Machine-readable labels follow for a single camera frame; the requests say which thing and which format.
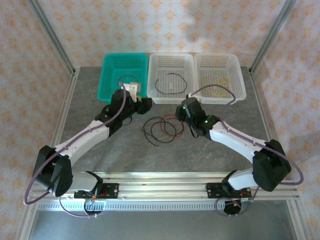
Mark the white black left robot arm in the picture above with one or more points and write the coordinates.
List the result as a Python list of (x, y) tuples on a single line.
[(85, 137)]

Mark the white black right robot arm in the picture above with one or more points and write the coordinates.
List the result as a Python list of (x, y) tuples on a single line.
[(240, 142)]

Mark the teal plastic basket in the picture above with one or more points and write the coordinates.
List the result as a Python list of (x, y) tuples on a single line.
[(112, 75)]

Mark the white plastic basket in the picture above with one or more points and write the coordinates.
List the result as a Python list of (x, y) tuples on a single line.
[(220, 62), (170, 62)]

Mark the aluminium table side rail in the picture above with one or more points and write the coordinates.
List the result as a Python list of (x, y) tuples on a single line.
[(260, 105), (62, 112)]

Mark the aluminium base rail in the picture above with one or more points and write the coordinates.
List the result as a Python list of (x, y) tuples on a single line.
[(162, 185)]

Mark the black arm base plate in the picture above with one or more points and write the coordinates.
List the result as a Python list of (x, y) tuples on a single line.
[(215, 191), (110, 190)]

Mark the aluminium frame post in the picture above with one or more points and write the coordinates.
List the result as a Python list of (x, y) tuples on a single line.
[(272, 35), (50, 35)]

